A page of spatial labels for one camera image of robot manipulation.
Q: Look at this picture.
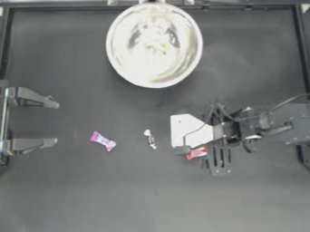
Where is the red sweet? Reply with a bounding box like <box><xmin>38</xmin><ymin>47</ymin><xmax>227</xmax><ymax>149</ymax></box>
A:
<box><xmin>185</xmin><ymin>146</ymin><xmax>209</xmax><ymax>161</ymax></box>

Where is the white twisted sweet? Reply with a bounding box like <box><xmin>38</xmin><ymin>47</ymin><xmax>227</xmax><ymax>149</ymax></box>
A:
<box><xmin>142</xmin><ymin>129</ymin><xmax>158</xmax><ymax>150</ymax></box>

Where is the purple sweet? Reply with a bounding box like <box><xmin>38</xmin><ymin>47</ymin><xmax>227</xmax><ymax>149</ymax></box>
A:
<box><xmin>88</xmin><ymin>130</ymin><xmax>118</xmax><ymax>152</ymax></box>

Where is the green white sweet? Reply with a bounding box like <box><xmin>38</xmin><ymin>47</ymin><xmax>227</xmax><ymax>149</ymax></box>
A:
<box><xmin>146</xmin><ymin>42</ymin><xmax>170</xmax><ymax>56</ymax></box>

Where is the steel bowl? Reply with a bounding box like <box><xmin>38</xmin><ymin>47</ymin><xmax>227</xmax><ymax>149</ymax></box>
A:
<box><xmin>105</xmin><ymin>2</ymin><xmax>204</xmax><ymax>89</ymax></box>

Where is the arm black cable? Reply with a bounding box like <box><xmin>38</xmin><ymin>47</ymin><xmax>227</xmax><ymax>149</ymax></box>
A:
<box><xmin>181</xmin><ymin>92</ymin><xmax>310</xmax><ymax>149</ymax></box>

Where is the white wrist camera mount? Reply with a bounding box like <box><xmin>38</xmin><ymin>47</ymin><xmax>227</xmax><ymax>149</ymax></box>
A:
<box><xmin>169</xmin><ymin>113</ymin><xmax>213</xmax><ymax>156</ymax></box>

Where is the black metal frame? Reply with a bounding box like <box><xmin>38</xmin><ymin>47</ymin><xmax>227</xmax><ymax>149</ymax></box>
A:
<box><xmin>0</xmin><ymin>0</ymin><xmax>310</xmax><ymax>80</ymax></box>

